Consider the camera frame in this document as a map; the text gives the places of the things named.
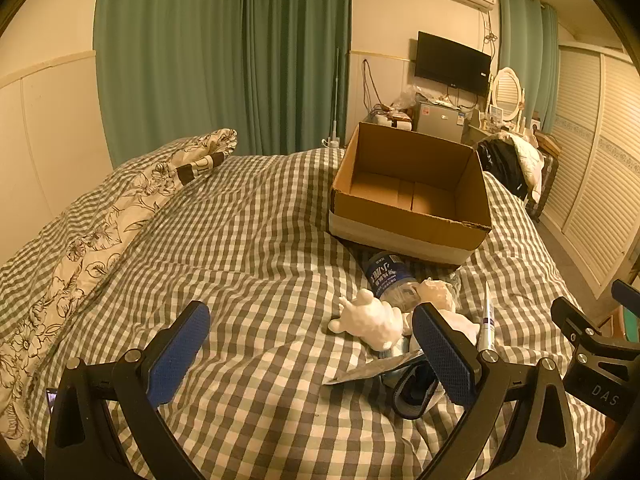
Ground white louvered wardrobe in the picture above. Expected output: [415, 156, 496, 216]
[542, 42, 640, 302]

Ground narrow green curtain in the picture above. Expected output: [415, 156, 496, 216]
[497, 0, 560, 137]

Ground floral pillow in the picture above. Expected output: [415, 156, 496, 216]
[0, 128, 239, 461]

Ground white ointment tube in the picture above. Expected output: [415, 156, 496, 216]
[475, 280, 496, 354]

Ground cardboard box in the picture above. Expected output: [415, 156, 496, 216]
[327, 121, 494, 267]

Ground clear plastic water bottle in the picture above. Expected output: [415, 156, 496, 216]
[361, 250, 422, 312]

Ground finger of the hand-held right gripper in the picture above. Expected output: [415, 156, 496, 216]
[611, 279, 640, 312]
[551, 296, 602, 344]

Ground hanging wall cables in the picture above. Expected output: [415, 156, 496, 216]
[361, 57, 383, 112]

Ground white oval vanity mirror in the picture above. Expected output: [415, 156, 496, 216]
[487, 67, 527, 122]

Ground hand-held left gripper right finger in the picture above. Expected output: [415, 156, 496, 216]
[411, 302, 579, 480]

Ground green checkered blanket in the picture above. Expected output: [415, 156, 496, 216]
[0, 140, 603, 480]

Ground white jacket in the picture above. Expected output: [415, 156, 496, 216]
[499, 131, 546, 202]

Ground black wall television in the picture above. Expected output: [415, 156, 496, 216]
[414, 31, 493, 96]

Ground wide green curtain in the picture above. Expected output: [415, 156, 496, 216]
[93, 0, 351, 168]

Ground white water dispenser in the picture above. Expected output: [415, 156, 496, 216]
[372, 111, 416, 132]

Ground silver foil packet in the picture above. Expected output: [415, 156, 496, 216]
[322, 350, 426, 386]

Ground silver mini fridge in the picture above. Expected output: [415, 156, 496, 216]
[416, 101, 469, 145]

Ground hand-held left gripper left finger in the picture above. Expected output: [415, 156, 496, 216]
[45, 301, 211, 480]

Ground white pole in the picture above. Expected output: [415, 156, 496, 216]
[326, 47, 345, 149]

